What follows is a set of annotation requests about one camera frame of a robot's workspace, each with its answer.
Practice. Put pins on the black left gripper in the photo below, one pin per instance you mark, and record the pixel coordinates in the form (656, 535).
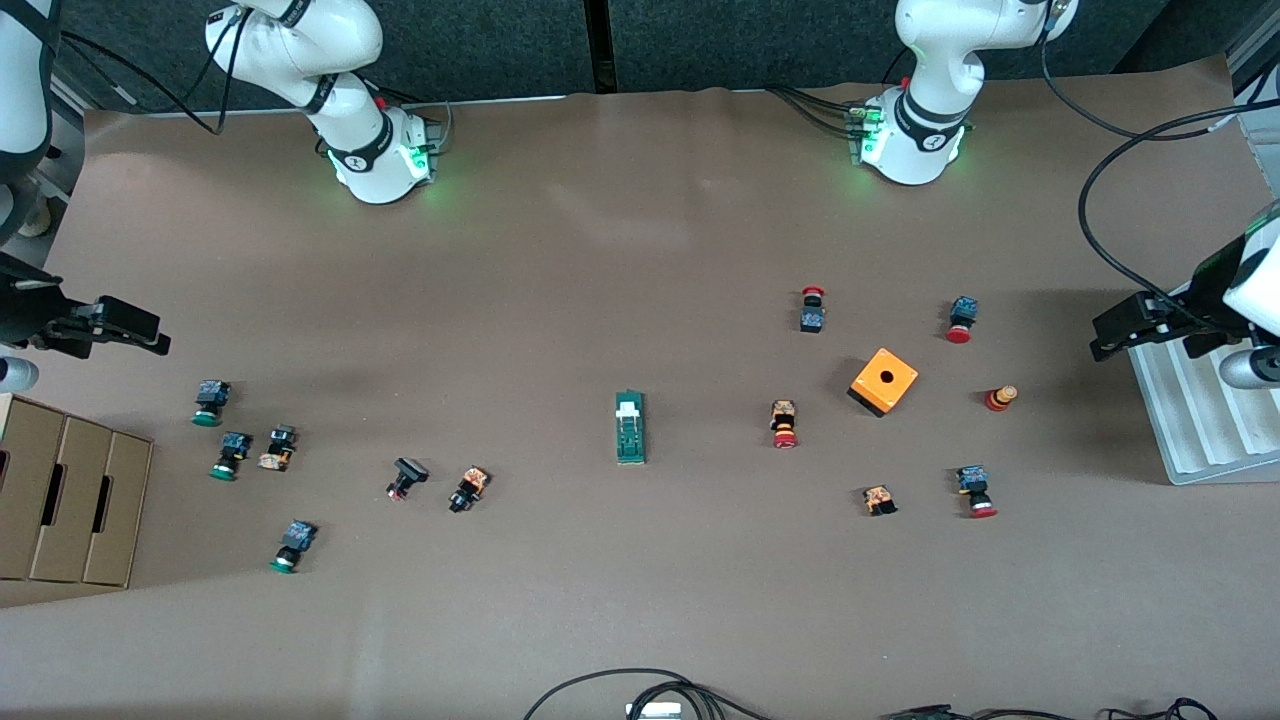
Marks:
(1196, 309)

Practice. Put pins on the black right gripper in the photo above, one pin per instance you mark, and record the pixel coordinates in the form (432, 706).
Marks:
(22, 312)

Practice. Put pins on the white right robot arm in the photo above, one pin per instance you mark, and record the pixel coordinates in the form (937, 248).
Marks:
(350, 130)

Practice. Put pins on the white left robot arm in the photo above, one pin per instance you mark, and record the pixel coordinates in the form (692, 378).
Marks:
(920, 110)

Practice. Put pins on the green mushroom push button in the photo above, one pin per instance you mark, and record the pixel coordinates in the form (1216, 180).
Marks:
(211, 398)
(233, 450)
(295, 540)

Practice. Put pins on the red yellow button head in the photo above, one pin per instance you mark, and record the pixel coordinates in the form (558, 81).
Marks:
(1000, 398)

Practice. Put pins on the white ridged tray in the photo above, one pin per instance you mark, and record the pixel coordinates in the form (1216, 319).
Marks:
(1200, 440)

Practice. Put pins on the brown cardboard box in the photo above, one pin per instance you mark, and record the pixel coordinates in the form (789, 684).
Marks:
(80, 470)
(25, 480)
(130, 500)

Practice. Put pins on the red mushroom button blue block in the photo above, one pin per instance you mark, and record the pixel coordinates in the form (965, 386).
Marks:
(974, 485)
(963, 315)

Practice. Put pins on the orange contact block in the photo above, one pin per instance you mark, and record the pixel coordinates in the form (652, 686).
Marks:
(879, 499)

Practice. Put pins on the black flat indicator red terminals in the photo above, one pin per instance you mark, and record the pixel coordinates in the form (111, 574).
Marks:
(407, 475)

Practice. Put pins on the red push button black block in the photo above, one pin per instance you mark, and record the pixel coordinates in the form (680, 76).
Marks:
(812, 315)

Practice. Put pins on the red mushroom button orange block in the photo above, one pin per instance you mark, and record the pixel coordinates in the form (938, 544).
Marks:
(784, 420)

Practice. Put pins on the black push button orange block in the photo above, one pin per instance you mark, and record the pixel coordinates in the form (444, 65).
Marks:
(469, 488)

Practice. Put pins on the orange button enclosure box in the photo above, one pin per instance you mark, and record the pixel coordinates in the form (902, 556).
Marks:
(885, 385)

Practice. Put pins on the aluminium frame rail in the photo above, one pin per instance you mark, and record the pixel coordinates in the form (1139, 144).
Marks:
(1262, 50)

